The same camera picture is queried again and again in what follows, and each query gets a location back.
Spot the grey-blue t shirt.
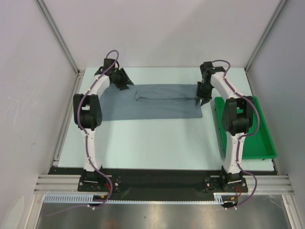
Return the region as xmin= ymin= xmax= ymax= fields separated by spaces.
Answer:
xmin=100 ymin=84 xmax=203 ymax=121

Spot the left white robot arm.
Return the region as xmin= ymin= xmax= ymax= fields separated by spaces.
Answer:
xmin=73 ymin=68 xmax=133 ymax=173

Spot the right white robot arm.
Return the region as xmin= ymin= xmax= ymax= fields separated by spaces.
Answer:
xmin=195 ymin=62 xmax=255 ymax=191

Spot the green plastic tray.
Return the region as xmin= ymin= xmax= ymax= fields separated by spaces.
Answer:
xmin=214 ymin=97 xmax=277 ymax=159

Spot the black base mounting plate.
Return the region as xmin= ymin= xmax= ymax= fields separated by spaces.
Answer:
xmin=47 ymin=167 xmax=277 ymax=196

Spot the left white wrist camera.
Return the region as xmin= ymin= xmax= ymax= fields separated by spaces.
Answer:
xmin=102 ymin=58 xmax=119 ymax=71

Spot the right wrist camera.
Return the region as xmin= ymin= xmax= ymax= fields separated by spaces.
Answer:
xmin=200 ymin=62 xmax=213 ymax=73

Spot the left aluminium corner post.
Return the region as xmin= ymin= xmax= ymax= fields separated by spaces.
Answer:
xmin=34 ymin=0 xmax=81 ymax=74

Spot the aluminium corner post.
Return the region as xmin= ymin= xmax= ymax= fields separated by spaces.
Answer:
xmin=34 ymin=0 xmax=81 ymax=74
xmin=244 ymin=0 xmax=289 ymax=73

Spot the white slotted cable duct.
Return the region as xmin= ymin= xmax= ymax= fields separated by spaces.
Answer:
xmin=43 ymin=194 xmax=236 ymax=205

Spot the aluminium frame rail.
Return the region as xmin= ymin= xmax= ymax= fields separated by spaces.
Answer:
xmin=34 ymin=175 xmax=294 ymax=195

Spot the right aluminium corner post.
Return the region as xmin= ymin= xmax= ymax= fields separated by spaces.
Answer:
xmin=244 ymin=0 xmax=289 ymax=73

